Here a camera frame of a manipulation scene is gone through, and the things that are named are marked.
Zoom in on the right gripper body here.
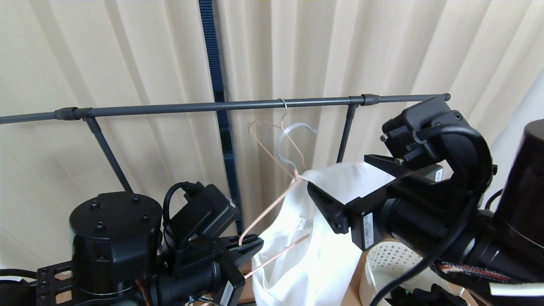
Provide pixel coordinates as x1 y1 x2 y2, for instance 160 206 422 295
345 165 487 261

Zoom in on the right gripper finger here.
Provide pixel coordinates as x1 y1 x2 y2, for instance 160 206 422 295
307 183 354 235
364 154 408 178

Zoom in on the white laundry basket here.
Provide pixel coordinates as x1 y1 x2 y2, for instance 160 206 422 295
359 241 474 306

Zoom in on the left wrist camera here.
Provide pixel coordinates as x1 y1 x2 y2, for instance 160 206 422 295
164 183 239 277

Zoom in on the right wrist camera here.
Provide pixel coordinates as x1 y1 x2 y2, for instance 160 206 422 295
380 96 476 179

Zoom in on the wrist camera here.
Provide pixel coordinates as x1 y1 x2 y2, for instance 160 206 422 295
380 96 476 179
164 183 239 277

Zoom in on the white curtain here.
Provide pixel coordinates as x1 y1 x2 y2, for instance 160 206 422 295
0 0 232 272
215 0 544 238

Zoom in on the white printed t-shirt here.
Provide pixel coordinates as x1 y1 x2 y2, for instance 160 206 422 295
252 161 398 306

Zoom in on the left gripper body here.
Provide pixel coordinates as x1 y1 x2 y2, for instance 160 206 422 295
150 250 247 306

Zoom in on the black clothes rack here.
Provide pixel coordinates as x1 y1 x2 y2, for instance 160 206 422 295
0 93 451 194

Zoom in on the heap of clothes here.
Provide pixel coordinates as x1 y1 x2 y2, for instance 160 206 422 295
388 283 468 306

